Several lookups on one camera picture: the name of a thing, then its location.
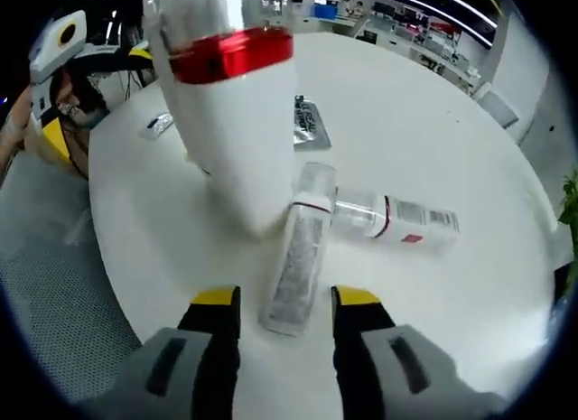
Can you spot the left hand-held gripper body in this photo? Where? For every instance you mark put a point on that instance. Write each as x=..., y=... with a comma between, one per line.
x=49, y=49

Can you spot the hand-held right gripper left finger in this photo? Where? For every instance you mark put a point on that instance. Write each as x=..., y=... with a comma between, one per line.
x=217, y=348

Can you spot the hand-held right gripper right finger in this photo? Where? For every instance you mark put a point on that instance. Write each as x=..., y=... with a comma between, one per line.
x=361, y=348

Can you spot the small clear skincare sachet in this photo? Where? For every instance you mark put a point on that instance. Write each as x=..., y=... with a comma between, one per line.
x=155, y=125

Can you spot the slim clear skincare bottle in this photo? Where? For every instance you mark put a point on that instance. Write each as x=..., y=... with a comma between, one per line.
x=298, y=257

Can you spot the white pump bottle red collar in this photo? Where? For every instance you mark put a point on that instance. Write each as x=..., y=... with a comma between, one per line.
x=235, y=135

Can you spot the green black skincare sachet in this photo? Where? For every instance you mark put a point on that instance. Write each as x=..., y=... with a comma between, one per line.
x=311, y=126

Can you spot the blue storage box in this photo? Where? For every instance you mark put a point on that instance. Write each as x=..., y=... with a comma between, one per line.
x=324, y=11

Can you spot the black laptop stand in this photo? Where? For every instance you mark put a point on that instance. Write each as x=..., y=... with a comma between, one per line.
x=127, y=83

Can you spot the person's beige shirt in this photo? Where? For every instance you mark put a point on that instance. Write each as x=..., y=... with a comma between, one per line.
x=31, y=144

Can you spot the person's head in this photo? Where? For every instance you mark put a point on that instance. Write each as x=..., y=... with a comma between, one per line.
x=86, y=92

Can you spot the white wristwatch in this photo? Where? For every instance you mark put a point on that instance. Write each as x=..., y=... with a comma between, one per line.
x=13, y=124

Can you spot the grey mesh office chair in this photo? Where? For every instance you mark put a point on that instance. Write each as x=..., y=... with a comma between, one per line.
x=54, y=280

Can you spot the green potted plant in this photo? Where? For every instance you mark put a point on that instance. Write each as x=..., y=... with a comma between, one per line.
x=570, y=203

